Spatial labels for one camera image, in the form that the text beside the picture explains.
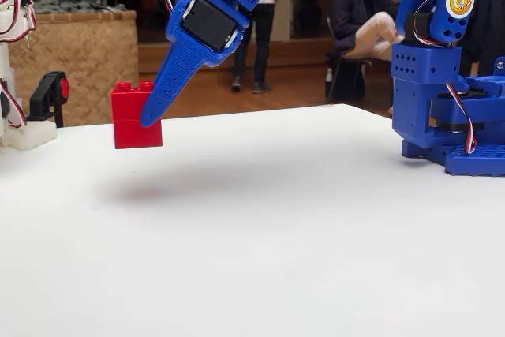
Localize person in dark jacket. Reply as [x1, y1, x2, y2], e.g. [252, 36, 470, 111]
[330, 0, 406, 62]

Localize black clamp with red knob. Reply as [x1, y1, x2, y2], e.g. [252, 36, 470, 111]
[26, 70, 71, 129]

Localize red white black base cable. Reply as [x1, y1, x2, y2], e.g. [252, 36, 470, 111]
[444, 82, 477, 155]

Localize person in white sweater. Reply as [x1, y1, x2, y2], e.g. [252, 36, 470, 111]
[230, 0, 279, 95]

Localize red lego brick stack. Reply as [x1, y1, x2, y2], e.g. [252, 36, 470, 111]
[110, 81, 163, 150]

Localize white bottle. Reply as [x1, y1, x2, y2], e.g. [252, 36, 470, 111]
[324, 67, 335, 98]

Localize dark chair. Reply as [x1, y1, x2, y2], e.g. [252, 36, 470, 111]
[324, 16, 375, 102]

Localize grey stones in planter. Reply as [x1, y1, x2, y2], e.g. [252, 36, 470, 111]
[30, 0, 128, 14]

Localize woven wicker planter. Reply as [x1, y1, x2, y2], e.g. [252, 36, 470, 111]
[7, 9, 140, 127]

